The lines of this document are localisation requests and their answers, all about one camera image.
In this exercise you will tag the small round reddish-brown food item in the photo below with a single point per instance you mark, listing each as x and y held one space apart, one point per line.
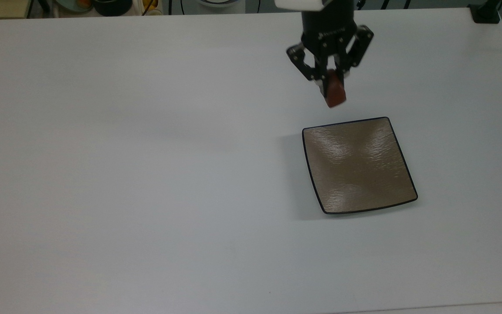
335 90

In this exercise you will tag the black round container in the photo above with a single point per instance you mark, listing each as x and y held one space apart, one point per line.
112 6

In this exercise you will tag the white round object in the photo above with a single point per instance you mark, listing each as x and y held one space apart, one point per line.
220 3

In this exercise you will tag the yellow item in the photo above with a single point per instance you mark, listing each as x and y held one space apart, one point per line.
151 6

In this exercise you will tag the white adjacent table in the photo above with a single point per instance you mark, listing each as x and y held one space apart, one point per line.
442 308

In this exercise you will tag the beige wooden box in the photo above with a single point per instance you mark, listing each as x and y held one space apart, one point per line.
0 8

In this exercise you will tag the pale bowl with orange item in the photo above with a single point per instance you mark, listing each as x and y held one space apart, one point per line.
74 4

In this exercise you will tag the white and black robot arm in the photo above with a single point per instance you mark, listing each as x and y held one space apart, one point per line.
299 4

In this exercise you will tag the square brown ceramic plate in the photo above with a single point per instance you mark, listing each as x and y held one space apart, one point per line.
359 165

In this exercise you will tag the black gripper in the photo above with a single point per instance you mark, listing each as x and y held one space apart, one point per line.
329 30

